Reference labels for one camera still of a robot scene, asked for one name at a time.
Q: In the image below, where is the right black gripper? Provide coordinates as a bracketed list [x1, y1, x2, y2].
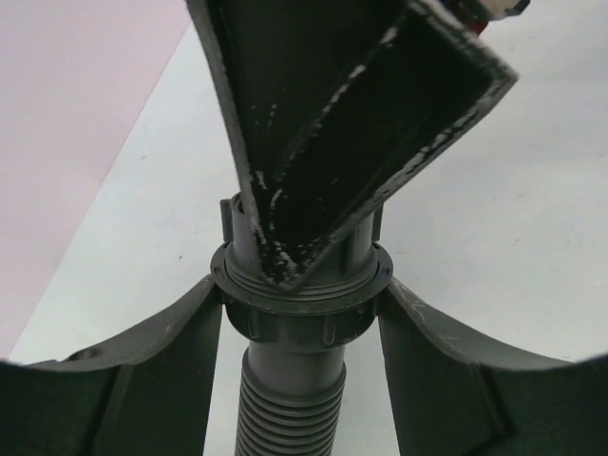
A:
[446, 0, 531, 34]

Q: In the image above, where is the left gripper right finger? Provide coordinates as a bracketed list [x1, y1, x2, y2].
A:
[379, 280, 607, 456]

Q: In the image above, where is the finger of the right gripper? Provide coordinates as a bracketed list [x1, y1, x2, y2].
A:
[186, 0, 518, 289]

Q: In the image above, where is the black corrugated hose with nut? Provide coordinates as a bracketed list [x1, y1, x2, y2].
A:
[209, 240, 395, 456]

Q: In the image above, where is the black threaded adapter ring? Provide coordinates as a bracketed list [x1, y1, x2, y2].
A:
[218, 193, 384, 292]

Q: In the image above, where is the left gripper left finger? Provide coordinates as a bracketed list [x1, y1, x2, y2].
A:
[1, 276, 221, 455]

